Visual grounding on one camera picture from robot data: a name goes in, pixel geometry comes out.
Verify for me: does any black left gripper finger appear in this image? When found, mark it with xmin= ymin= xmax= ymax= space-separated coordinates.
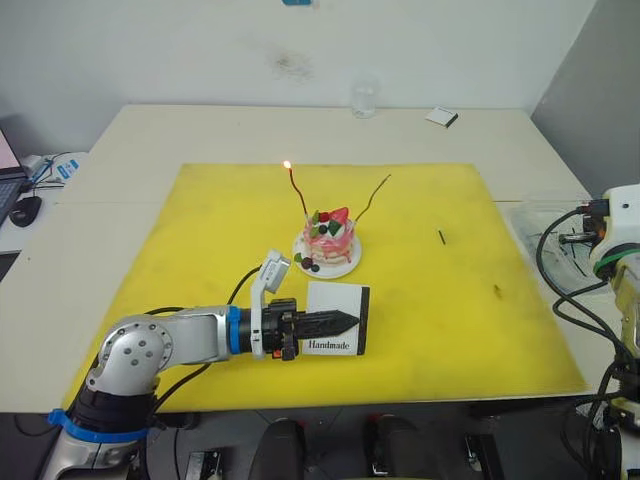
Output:
xmin=297 ymin=308 xmax=362 ymax=338

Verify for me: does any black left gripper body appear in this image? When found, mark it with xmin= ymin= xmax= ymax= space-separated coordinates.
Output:
xmin=263 ymin=297 xmax=307 ymax=362

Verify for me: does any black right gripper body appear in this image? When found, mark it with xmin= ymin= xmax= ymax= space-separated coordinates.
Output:
xmin=577 ymin=198 xmax=610 ymax=246

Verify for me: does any white Handmade matchbox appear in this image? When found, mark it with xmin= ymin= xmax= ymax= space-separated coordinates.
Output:
xmin=304 ymin=281 xmax=372 ymax=359

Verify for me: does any pink cream cake with fruit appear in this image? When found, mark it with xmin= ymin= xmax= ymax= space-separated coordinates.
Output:
xmin=302 ymin=206 xmax=357 ymax=266

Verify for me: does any white round plate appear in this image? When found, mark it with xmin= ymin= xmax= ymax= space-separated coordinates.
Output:
xmin=292 ymin=232 xmax=362 ymax=280

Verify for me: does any clear plastic tray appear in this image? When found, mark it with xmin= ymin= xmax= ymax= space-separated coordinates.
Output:
xmin=507 ymin=198 xmax=609 ymax=297

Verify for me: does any yellow mat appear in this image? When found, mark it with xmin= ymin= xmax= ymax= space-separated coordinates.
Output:
xmin=60 ymin=162 xmax=591 ymax=414

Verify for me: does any thin red curved candle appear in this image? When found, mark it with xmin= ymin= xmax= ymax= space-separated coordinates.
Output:
xmin=281 ymin=159 xmax=311 ymax=222

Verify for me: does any small white box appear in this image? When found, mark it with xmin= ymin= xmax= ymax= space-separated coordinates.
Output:
xmin=424 ymin=105 xmax=460 ymax=131

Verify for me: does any clear drinking glass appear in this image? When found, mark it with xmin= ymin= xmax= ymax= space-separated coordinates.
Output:
xmin=351 ymin=74 xmax=379 ymax=120

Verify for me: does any white side desk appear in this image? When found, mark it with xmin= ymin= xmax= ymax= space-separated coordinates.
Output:
xmin=0 ymin=149 xmax=92 ymax=254

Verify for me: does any white device with blue label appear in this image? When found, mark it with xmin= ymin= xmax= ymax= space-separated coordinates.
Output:
xmin=53 ymin=151 xmax=84 ymax=184

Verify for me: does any black computer mouse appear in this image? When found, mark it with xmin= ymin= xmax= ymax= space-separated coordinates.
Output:
xmin=8 ymin=195 xmax=44 ymax=229

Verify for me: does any open laptop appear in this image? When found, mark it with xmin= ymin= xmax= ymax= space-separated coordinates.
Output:
xmin=0 ymin=127 xmax=29 ymax=229

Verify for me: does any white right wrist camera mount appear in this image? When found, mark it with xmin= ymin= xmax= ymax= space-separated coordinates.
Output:
xmin=601 ymin=183 xmax=640 ymax=252

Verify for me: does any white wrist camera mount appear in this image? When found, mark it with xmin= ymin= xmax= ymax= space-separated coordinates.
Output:
xmin=248 ymin=248 xmax=292 ymax=361
xmin=601 ymin=183 xmax=640 ymax=252

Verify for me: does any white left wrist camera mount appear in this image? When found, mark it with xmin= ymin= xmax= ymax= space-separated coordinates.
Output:
xmin=248 ymin=248 xmax=292 ymax=361

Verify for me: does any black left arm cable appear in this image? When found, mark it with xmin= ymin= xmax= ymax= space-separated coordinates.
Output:
xmin=144 ymin=266 xmax=262 ymax=419

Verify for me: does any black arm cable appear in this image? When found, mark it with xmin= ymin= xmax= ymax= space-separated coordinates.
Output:
xmin=144 ymin=266 xmax=262 ymax=419
xmin=535 ymin=207 xmax=640 ymax=480

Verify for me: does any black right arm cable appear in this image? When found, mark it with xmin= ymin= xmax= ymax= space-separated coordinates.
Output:
xmin=535 ymin=207 xmax=640 ymax=480

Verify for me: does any metal bracket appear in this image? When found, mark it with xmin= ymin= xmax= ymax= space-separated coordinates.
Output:
xmin=463 ymin=432 xmax=497 ymax=480

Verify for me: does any blue strap on arm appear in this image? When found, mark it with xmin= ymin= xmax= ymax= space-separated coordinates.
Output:
xmin=47 ymin=407 xmax=151 ymax=445

